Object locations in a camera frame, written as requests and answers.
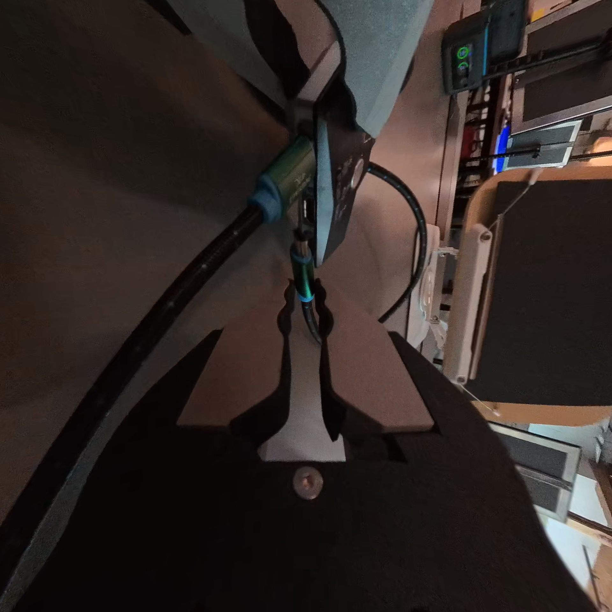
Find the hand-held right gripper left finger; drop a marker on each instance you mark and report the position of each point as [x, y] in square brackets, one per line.
[239, 373]

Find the black board with plywood rim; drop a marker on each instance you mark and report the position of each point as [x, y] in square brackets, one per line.
[550, 287]

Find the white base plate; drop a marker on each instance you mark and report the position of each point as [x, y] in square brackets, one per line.
[428, 287]

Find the black hdmi switch box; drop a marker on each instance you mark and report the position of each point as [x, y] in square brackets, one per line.
[349, 191]

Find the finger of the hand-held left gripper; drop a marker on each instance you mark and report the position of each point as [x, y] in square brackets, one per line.
[382, 48]
[220, 38]

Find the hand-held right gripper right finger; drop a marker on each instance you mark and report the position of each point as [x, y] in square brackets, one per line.
[377, 377]

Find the black power bank with display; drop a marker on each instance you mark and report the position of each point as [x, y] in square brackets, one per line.
[502, 28]

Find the grey framed black panel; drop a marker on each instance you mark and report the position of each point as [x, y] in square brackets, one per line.
[545, 136]
[530, 459]

